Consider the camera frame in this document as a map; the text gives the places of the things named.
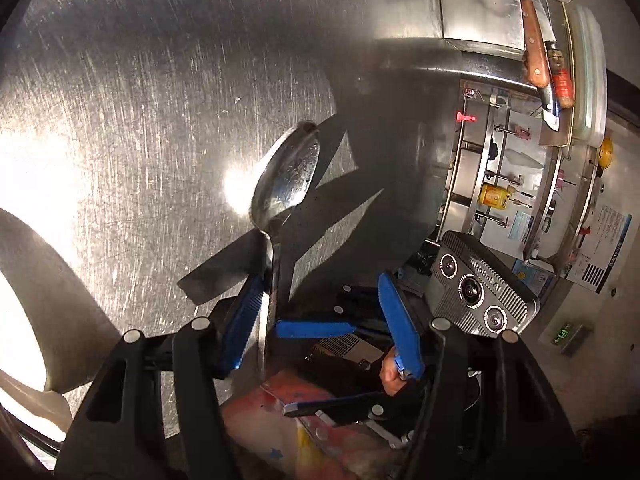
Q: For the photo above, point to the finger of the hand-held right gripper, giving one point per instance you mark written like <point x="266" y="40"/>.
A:
<point x="332" y="402"/>
<point x="315" y="329"/>

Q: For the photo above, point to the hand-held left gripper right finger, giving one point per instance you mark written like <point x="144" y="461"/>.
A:
<point x="400" y="325"/>

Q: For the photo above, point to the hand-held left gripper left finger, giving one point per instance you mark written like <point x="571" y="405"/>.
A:
<point x="242" y="330"/>

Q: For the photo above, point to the large metal spoon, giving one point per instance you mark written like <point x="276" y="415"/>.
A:
<point x="285" y="180"/>

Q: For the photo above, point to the person's right hand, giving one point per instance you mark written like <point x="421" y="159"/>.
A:
<point x="390" y="375"/>

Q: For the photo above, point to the red printed cloth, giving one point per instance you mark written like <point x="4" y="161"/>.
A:
<point x="280" y="425"/>

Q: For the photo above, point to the small yellow bottle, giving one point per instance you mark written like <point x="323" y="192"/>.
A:
<point x="492" y="196"/>

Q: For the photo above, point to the white paper notice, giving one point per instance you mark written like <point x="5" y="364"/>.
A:
<point x="602" y="240"/>

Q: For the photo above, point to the red clip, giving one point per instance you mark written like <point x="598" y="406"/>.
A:
<point x="465" y="118"/>

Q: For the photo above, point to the yellow round knob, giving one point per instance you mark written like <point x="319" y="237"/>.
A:
<point x="605" y="150"/>

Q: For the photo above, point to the white cutting board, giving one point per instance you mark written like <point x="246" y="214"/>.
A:
<point x="590" y="70"/>

